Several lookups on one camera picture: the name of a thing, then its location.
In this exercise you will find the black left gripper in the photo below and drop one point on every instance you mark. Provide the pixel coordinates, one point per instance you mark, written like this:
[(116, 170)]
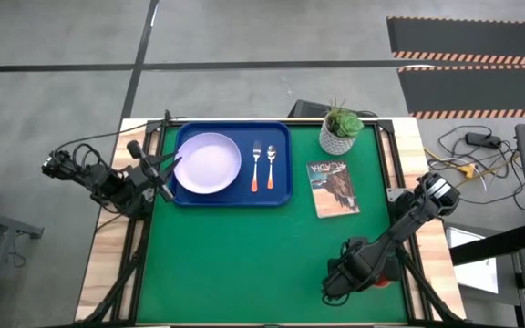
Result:
[(151, 175)]

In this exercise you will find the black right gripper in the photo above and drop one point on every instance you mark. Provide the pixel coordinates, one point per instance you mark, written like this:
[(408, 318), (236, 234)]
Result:
[(353, 273)]

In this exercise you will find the orange plastic cup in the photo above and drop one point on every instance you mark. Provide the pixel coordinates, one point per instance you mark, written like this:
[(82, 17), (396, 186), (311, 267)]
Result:
[(383, 282)]

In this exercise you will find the lilac plastic plate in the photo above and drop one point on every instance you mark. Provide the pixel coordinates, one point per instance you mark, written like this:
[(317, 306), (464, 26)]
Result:
[(208, 163)]

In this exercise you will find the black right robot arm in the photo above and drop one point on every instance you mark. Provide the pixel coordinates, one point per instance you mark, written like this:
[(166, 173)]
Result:
[(408, 223)]

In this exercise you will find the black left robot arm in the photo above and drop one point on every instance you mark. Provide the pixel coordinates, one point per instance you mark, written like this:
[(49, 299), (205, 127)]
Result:
[(103, 182)]

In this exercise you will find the blue plastic tray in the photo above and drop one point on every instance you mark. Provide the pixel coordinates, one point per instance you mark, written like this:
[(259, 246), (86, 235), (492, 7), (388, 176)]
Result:
[(281, 136)]

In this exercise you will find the paperback book with horse cover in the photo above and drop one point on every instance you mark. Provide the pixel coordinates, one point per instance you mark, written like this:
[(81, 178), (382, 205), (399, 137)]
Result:
[(335, 196)]

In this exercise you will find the green table mat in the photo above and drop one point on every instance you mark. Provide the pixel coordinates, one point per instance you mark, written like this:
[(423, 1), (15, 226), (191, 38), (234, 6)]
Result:
[(244, 264)]

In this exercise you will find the white paper sheet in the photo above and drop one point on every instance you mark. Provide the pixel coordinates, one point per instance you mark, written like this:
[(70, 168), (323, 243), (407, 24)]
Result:
[(476, 275)]

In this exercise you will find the succulent in white pot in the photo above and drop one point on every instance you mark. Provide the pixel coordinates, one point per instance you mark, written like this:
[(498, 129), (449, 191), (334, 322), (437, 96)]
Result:
[(337, 141)]

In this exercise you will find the black box behind table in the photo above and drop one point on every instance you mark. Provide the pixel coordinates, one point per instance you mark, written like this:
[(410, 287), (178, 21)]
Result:
[(308, 109)]

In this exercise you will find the yellow plug connector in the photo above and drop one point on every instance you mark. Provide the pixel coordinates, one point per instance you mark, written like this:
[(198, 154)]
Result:
[(467, 171)]

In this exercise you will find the black power adapter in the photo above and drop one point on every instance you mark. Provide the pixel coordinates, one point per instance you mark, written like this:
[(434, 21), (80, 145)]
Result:
[(482, 139)]

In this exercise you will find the black hazard-striped floor mat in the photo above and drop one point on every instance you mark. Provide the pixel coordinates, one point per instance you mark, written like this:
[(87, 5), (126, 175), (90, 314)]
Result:
[(472, 91), (463, 36)]

